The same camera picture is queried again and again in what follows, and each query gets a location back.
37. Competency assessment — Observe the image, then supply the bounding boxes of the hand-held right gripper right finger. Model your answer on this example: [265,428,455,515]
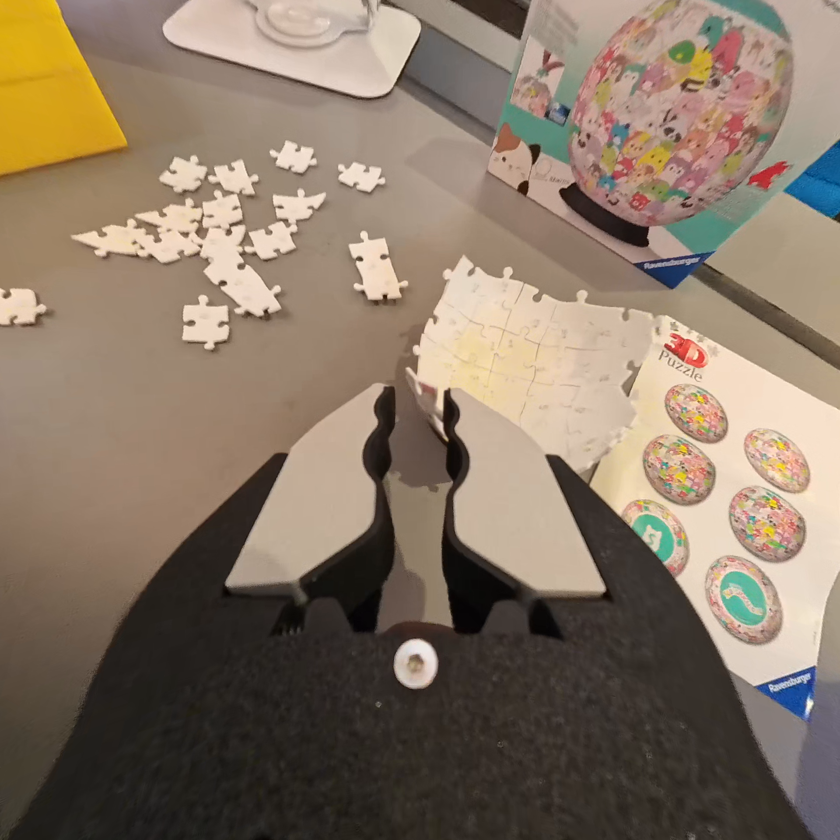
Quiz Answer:
[444,387,607,634]

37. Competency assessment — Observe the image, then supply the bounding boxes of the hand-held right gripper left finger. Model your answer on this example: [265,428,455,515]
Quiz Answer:
[224,385,396,634]

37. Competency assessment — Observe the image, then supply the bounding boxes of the white clipboard stand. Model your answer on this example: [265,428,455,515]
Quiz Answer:
[163,0,422,99]

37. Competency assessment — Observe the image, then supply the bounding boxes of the joined white puzzle strip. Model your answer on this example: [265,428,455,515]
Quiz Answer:
[349,231,409,303]

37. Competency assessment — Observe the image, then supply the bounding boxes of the partly built puzzle ball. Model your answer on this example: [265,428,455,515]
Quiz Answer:
[403,255,667,473]

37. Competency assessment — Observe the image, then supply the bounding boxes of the blue plastic bin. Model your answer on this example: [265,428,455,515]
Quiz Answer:
[784,141,840,221]

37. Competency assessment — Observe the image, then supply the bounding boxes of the yellow plastic bin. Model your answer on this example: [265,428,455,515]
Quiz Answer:
[0,0,127,177]

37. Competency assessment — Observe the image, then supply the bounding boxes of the pile white puzzle pieces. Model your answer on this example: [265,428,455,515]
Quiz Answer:
[71,140,387,352]

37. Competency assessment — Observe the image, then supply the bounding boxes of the colourful puzzle ball box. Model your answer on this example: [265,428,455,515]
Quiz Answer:
[487,0,840,290]

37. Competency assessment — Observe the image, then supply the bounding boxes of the printed puzzle instruction leaflet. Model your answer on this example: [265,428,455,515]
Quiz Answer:
[588,314,840,723]

